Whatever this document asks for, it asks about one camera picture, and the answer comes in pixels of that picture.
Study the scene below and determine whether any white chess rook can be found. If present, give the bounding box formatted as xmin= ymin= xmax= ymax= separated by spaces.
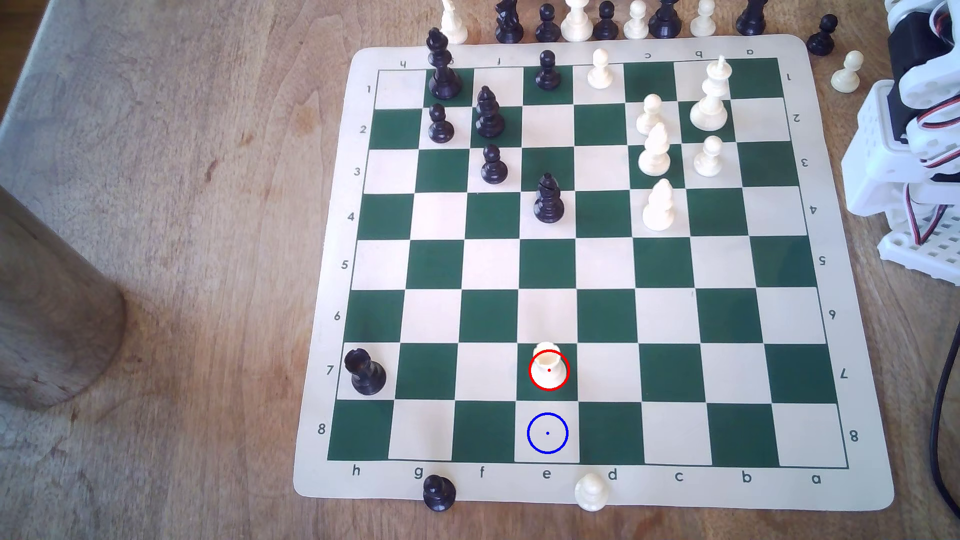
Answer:
xmin=529 ymin=341 xmax=571 ymax=391

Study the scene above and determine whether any white lattice robot base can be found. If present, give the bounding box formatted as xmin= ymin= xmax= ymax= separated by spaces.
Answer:
xmin=876 ymin=202 xmax=960 ymax=288

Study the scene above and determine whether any black chess bishop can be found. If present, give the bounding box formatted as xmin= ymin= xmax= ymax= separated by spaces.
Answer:
xmin=534 ymin=172 xmax=566 ymax=225
xmin=474 ymin=85 xmax=506 ymax=139

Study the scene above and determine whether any black chess pawn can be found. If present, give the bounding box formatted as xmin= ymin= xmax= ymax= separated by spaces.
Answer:
xmin=593 ymin=2 xmax=620 ymax=41
xmin=534 ymin=3 xmax=562 ymax=43
xmin=480 ymin=144 xmax=509 ymax=186
xmin=535 ymin=50 xmax=563 ymax=92
xmin=807 ymin=14 xmax=837 ymax=57
xmin=422 ymin=474 xmax=457 ymax=513
xmin=428 ymin=103 xmax=456 ymax=144

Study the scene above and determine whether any black chess rook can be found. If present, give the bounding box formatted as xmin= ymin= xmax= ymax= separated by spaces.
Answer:
xmin=343 ymin=348 xmax=387 ymax=396

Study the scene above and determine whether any white chess bishop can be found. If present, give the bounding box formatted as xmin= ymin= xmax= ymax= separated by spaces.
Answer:
xmin=642 ymin=177 xmax=676 ymax=232
xmin=638 ymin=122 xmax=672 ymax=178

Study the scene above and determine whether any black chess king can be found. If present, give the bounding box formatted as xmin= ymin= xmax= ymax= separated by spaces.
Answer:
xmin=425 ymin=27 xmax=464 ymax=102

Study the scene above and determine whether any green and cream chess mat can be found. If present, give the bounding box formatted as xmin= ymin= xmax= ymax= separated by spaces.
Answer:
xmin=292 ymin=33 xmax=895 ymax=513

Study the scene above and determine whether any tall white chess piece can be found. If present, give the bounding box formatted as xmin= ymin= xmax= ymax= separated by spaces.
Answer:
xmin=439 ymin=0 xmax=469 ymax=45

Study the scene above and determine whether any black chess knight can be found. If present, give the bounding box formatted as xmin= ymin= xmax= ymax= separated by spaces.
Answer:
xmin=495 ymin=0 xmax=525 ymax=44

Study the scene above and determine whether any large black chess piece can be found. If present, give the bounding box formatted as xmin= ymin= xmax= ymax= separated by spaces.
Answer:
xmin=648 ymin=0 xmax=683 ymax=39
xmin=735 ymin=0 xmax=768 ymax=36

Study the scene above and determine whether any round wooden post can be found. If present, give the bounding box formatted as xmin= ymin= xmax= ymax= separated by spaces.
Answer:
xmin=0 ymin=186 xmax=126 ymax=410

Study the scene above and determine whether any red black servo wire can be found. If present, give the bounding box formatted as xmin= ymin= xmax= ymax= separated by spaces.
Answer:
xmin=903 ymin=97 xmax=960 ymax=246

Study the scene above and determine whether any black cable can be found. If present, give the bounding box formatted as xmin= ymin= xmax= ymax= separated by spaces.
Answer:
xmin=929 ymin=321 xmax=960 ymax=520

